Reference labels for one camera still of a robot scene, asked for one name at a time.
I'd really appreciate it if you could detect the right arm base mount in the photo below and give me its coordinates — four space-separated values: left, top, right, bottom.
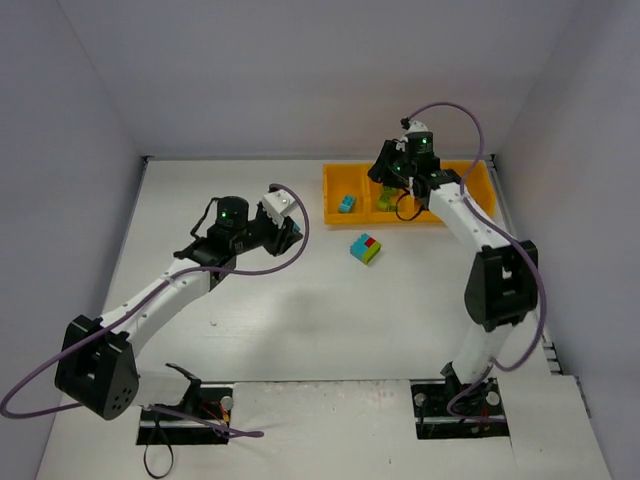
410 378 510 440

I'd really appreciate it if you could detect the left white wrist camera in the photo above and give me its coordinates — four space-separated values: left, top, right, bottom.
260 184 298 227

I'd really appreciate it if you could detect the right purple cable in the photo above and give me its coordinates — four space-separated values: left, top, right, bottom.
409 102 548 418

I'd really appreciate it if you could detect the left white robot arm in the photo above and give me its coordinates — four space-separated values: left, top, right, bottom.
54 186 308 420

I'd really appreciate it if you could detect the black cable loop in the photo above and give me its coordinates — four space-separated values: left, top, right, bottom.
143 419 176 477

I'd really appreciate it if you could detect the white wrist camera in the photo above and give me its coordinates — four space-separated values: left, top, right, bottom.
400 117 429 135
260 184 298 227

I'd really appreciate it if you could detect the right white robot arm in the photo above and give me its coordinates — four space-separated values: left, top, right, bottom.
368 122 540 385

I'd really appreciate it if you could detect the multicolor lego block assembly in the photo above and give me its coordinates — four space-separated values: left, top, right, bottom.
349 234 382 265

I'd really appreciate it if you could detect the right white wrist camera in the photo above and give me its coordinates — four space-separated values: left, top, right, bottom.
400 117 429 135

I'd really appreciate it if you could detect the yellow divided container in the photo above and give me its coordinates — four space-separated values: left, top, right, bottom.
323 163 497 226

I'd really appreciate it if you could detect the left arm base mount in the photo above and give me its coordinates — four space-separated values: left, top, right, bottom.
136 363 233 446

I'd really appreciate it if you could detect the teal lego brick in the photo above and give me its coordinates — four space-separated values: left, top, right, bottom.
338 195 356 214

